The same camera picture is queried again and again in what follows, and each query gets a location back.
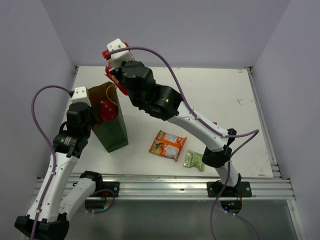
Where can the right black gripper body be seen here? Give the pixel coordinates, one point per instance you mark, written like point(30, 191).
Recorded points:
point(119, 74)

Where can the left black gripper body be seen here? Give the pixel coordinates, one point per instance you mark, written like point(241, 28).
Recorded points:
point(92, 119)

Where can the large red candy bag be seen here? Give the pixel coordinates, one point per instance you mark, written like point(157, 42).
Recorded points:
point(108, 111)

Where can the green paper bag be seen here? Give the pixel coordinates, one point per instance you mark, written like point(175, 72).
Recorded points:
point(111, 134)

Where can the orange snack packet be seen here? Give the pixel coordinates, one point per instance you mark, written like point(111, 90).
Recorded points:
point(167, 145)

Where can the green candy packet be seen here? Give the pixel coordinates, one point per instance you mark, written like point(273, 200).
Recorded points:
point(194, 160)

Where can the red fruit gummy bag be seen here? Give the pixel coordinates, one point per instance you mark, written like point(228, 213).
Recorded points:
point(106, 55)

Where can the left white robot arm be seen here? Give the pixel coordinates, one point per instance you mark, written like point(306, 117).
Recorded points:
point(50, 215)

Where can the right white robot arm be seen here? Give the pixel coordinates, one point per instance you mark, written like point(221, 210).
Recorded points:
point(163, 102)

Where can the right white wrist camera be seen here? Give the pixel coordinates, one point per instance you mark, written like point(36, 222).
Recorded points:
point(116, 59)

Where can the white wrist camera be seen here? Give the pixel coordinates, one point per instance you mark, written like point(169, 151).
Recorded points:
point(116, 59)
point(81, 95)

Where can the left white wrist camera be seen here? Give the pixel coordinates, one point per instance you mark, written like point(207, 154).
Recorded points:
point(81, 95)

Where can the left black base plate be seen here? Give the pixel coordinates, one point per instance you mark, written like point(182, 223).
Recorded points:
point(107, 189)

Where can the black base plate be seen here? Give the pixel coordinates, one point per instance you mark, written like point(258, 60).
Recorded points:
point(242, 189)
point(107, 189)

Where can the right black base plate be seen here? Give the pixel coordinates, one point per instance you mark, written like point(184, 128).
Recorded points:
point(242, 189)

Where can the aluminium front rail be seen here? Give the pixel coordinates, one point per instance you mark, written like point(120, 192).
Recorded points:
point(151, 187)

